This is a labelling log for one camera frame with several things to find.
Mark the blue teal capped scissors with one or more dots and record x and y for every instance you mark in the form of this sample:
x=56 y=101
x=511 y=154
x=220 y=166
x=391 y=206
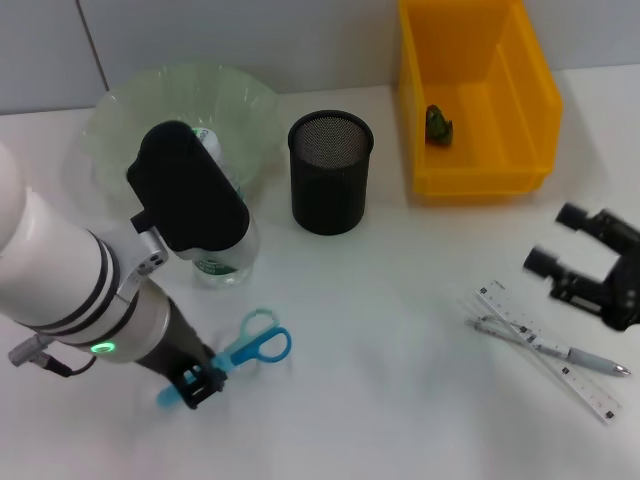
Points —
x=260 y=347

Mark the white grey ballpoint pen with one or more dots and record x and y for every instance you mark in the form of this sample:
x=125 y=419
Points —
x=590 y=357

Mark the small green toy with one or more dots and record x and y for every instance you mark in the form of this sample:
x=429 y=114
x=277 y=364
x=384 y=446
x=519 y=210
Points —
x=440 y=127

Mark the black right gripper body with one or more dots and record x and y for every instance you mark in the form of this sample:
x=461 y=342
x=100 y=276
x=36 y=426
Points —
x=625 y=280

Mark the clear green-label water bottle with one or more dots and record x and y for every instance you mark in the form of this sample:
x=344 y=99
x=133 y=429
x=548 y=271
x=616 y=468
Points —
x=225 y=272

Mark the black mesh trash can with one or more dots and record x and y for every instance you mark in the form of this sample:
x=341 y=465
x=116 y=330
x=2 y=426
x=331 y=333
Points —
x=330 y=200

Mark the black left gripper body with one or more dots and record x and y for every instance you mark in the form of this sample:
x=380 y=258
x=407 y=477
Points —
x=180 y=350

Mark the yellow plastic storage bin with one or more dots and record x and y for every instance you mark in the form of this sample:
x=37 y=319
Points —
x=450 y=175

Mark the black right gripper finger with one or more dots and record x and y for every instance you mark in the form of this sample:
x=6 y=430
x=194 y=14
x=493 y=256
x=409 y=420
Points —
x=575 y=285
x=595 y=222

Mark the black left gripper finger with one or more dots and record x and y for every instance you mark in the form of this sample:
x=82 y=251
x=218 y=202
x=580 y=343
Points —
x=190 y=380
x=207 y=387

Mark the pale green wavy fruit plate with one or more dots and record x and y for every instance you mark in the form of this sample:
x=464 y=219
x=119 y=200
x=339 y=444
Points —
x=150 y=95

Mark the clear plastic ruler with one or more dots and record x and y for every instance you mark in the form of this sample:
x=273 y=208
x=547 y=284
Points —
x=585 y=385

